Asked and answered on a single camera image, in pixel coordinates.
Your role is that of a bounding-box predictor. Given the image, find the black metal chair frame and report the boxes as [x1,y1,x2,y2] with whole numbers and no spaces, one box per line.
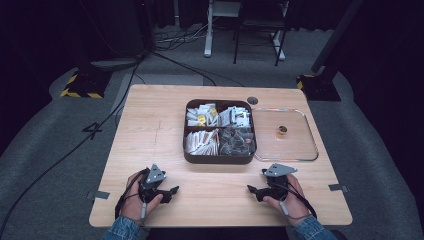
[232,0,290,67]

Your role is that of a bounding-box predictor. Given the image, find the person's right hand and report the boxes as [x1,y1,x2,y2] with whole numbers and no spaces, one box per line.
[262,173,311,228]

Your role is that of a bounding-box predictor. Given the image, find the black slanted stand pole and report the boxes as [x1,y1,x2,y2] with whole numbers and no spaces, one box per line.
[310,0,366,74]

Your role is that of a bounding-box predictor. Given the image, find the pile of white grey packets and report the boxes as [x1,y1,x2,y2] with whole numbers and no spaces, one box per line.
[217,105,252,129]

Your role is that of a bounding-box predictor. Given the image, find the white desk frame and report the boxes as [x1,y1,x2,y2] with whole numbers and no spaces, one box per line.
[203,0,287,62]

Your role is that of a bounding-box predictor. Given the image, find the left hand-held gripper cable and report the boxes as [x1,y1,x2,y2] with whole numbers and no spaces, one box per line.
[114,167,150,225]

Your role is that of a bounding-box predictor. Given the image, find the dark brown divided box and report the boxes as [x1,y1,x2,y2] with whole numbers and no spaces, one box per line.
[182,98,257,165]

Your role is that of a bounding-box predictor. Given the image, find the hand-held gripper cable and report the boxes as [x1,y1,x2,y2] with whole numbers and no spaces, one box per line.
[278,182,318,221]
[114,167,150,225]

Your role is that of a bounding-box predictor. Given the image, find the long black floor cable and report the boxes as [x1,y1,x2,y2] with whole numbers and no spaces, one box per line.
[0,49,248,231]

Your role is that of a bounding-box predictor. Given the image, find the right hand-held gripper cable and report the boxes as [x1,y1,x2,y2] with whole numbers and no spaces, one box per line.
[278,182,318,221]

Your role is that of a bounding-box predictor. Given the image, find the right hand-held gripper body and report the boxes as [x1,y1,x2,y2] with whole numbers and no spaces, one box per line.
[261,162,299,202]

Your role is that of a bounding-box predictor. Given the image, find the pile of clear dark packets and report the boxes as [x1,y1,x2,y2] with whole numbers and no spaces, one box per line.
[218,127,256,157]

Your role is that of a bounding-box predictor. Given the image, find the bundle of floor cables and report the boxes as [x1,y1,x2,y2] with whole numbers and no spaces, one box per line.
[153,18,214,53]

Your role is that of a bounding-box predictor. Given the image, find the person's left hand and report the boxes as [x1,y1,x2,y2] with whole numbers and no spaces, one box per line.
[119,171,165,225]

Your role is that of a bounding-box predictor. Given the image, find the pile of white brown sachets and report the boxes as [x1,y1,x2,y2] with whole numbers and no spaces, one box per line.
[184,128,220,156]

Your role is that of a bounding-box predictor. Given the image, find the clear lid with gold knob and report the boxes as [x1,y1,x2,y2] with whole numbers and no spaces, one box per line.
[253,107,320,163]

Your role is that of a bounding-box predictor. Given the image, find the grey tape strip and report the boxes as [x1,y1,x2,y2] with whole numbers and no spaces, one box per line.
[327,183,349,193]
[87,190,111,201]

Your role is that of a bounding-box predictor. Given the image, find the pile of white yellow packets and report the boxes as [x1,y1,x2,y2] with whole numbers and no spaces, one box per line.
[185,102,219,128]

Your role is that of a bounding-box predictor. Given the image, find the black yellow striped stand base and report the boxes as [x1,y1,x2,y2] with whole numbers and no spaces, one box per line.
[296,73,342,102]
[60,67,114,100]

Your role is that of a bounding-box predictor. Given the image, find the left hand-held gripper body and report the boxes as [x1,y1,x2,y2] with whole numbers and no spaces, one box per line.
[137,163,168,205]

